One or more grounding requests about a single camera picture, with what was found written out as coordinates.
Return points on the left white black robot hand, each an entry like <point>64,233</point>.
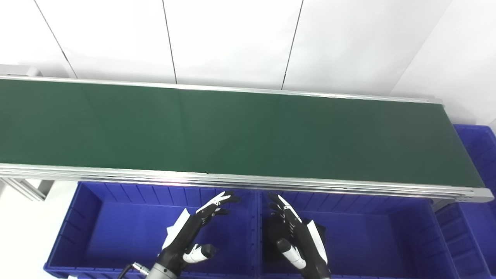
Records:
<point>182,240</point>

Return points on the green conveyor belt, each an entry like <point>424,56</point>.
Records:
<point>232,131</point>

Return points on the blue bin with white parts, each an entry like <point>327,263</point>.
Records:
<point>116,232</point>

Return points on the empty blue plastic bin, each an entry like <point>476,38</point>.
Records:
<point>476,217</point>

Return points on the aluminium conveyor leg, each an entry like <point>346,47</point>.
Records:
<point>23,188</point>
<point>438,204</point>

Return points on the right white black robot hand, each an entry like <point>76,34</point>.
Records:
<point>306,244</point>

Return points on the blue bin with black part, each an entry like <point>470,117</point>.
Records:
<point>368,240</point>

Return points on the grey conveyor motor housing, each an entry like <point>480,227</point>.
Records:
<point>19,70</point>

